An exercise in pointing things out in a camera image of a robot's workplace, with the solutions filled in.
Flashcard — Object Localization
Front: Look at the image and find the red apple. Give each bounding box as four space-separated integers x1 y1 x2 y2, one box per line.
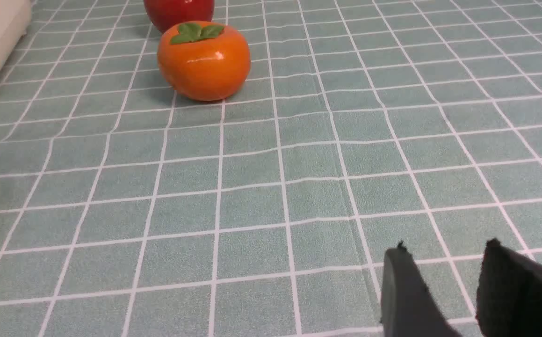
143 0 215 33

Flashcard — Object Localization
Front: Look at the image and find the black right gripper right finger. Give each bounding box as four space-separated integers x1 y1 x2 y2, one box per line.
476 238 542 337

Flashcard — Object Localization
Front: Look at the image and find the orange persimmon with green leaf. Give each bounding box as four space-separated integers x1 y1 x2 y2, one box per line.
157 21 251 102

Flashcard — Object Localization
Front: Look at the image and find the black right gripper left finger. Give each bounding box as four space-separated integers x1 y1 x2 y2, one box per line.
380 242 460 337

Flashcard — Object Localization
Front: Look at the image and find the green checkered tablecloth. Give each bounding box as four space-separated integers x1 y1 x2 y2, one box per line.
0 0 542 337

